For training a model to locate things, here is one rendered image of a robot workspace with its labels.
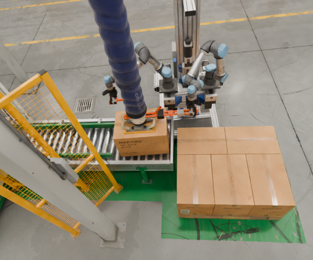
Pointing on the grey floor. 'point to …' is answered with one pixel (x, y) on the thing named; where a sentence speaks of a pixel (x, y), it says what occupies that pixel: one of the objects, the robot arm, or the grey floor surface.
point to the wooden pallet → (230, 217)
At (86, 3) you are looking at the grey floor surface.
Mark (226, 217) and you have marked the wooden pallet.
